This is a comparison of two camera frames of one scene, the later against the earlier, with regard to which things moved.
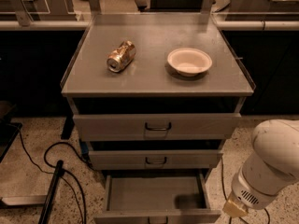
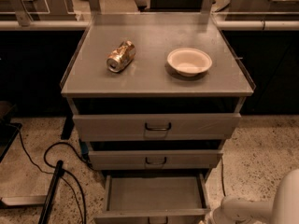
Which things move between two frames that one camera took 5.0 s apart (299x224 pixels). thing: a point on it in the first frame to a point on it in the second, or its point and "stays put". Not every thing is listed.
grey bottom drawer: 157,199 stays put
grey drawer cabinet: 155,94 stays put
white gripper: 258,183 to 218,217
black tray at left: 7,133 stays put
